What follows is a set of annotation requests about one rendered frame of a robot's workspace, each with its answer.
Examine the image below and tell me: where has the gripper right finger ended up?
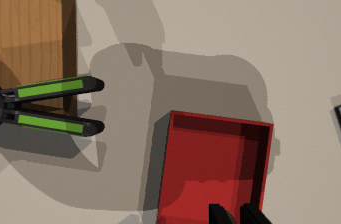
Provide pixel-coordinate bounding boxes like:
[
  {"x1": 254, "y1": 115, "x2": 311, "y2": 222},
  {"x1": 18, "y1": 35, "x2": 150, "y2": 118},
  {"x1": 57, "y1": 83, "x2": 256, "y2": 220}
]
[{"x1": 240, "y1": 203, "x2": 272, "y2": 224}]

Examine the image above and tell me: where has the brown wooden board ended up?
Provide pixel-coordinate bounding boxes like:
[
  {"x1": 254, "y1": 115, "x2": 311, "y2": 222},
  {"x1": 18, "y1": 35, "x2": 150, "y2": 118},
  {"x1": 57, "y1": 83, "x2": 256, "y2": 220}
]
[{"x1": 0, "y1": 0, "x2": 77, "y2": 117}]

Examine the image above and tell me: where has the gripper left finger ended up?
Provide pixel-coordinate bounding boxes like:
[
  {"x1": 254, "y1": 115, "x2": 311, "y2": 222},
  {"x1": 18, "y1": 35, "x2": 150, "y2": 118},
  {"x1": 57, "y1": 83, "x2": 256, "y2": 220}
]
[{"x1": 209, "y1": 204, "x2": 232, "y2": 224}]

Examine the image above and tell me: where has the red open tray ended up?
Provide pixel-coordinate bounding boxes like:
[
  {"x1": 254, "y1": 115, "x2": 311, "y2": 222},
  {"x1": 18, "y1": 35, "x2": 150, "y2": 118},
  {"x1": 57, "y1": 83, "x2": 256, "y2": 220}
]
[{"x1": 157, "y1": 110, "x2": 274, "y2": 224}]

